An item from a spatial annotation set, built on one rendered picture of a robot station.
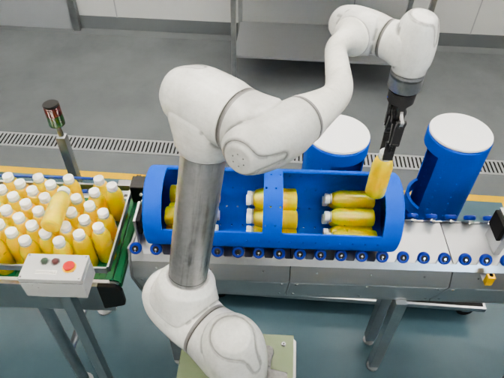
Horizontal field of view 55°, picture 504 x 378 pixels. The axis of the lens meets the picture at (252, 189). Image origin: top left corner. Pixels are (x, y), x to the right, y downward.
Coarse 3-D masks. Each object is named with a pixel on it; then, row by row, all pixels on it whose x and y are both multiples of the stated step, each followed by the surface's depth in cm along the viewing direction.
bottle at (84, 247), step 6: (78, 240) 166; (84, 240) 167; (90, 240) 170; (78, 246) 167; (84, 246) 167; (90, 246) 170; (78, 252) 169; (84, 252) 169; (90, 252) 171; (90, 258) 172; (96, 258) 176; (96, 264) 177
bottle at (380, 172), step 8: (376, 160) 148; (384, 160) 146; (392, 160) 148; (376, 168) 148; (384, 168) 147; (392, 168) 149; (368, 176) 154; (376, 176) 150; (384, 176) 149; (368, 184) 155; (376, 184) 152; (384, 184) 152; (368, 192) 156; (376, 192) 154; (384, 192) 155
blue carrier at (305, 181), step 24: (168, 168) 169; (144, 192) 161; (168, 192) 187; (240, 192) 186; (264, 192) 161; (312, 192) 186; (144, 216) 160; (240, 216) 187; (264, 216) 160; (312, 216) 187; (384, 216) 181; (168, 240) 166; (216, 240) 165; (240, 240) 165; (264, 240) 164; (288, 240) 164; (312, 240) 164; (336, 240) 163; (360, 240) 163; (384, 240) 162
